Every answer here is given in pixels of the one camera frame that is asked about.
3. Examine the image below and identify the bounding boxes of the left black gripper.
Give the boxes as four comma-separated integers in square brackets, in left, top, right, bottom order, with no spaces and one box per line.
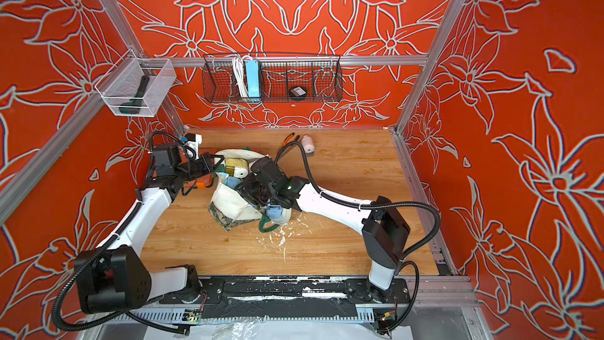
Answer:
[175,153,223,184]

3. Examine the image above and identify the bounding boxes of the cream tote bag green handles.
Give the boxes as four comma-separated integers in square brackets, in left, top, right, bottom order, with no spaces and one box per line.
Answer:
[209,149,292,232]

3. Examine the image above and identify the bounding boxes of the pink pencil sharpener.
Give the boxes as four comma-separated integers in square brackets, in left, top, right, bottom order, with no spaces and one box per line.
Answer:
[300,135,316,156]

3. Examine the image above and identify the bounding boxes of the yellow pencil sharpener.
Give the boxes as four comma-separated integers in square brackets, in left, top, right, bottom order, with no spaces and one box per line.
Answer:
[224,158,249,179]

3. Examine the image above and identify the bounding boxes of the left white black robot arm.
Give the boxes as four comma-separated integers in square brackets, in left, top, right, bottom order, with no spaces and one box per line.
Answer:
[74,143,224,314]

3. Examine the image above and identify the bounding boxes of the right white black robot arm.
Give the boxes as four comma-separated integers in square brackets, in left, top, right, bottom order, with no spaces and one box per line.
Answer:
[235,157,411,291]

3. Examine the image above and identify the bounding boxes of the orange plastic tool case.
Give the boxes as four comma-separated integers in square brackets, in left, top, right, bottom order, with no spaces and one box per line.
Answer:
[184,175,214,190]

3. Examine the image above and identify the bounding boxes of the light blue box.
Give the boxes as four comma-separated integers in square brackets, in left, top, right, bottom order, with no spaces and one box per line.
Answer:
[245,60,260,99]

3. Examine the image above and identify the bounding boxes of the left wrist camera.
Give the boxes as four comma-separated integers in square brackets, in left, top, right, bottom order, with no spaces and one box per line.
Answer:
[182,133,203,155]

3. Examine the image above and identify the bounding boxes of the orange handled pliers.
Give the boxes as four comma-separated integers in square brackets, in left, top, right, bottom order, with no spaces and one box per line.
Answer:
[282,132,301,148]

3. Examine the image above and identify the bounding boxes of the clear acrylic wall bin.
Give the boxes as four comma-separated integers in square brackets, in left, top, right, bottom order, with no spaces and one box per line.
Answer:
[94,50,176,118]

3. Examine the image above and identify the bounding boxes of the black wire wall basket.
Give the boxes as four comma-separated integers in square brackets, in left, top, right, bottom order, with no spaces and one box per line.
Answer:
[201,53,344,104]

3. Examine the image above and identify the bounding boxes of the white coiled cable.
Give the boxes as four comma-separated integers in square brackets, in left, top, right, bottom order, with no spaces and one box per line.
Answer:
[232,56,249,99]

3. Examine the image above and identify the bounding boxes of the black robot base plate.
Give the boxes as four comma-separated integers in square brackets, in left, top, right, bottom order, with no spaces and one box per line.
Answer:
[160,275,411,324]

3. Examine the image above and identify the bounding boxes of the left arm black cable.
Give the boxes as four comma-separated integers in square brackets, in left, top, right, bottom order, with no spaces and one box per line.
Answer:
[50,131,199,338]

